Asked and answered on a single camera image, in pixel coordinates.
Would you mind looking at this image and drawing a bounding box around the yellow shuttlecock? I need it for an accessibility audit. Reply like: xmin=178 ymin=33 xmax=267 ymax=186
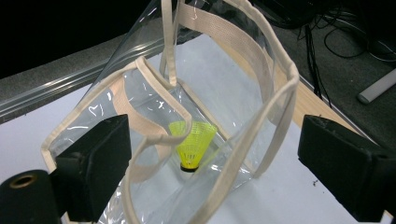
xmin=168 ymin=120 xmax=219 ymax=174

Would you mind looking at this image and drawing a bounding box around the tangle of black cables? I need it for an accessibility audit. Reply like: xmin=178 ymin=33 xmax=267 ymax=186
xmin=295 ymin=6 xmax=396 ymax=108

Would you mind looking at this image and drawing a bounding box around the wooden table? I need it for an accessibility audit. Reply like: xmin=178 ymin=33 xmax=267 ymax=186
xmin=276 ymin=66 xmax=396 ymax=224

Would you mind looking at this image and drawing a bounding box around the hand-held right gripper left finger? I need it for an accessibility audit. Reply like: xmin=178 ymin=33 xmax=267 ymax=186
xmin=50 ymin=113 xmax=133 ymax=224

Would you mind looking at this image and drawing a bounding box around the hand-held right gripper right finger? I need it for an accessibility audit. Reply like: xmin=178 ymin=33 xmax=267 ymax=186
xmin=297 ymin=114 xmax=396 ymax=224

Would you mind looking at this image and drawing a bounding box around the transparent bag with beige trim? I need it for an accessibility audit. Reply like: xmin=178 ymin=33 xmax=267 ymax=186
xmin=40 ymin=0 xmax=301 ymax=224

